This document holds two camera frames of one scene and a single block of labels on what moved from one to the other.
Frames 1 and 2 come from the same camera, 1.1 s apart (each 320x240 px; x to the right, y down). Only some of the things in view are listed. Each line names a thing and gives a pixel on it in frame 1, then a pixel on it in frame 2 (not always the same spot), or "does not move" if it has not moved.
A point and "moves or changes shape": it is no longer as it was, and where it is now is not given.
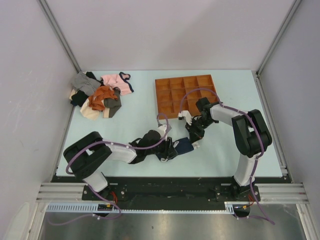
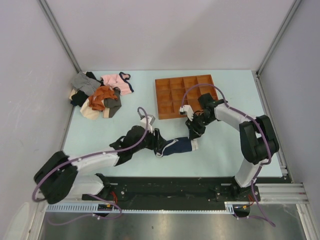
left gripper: [168, 151] -> [156, 140]
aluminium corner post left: [46, 9] does not move
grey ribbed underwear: [82, 82] does not move
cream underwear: [88, 112] does not move
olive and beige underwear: [112, 105] does not move
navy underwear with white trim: [182, 146] moves or changes shape
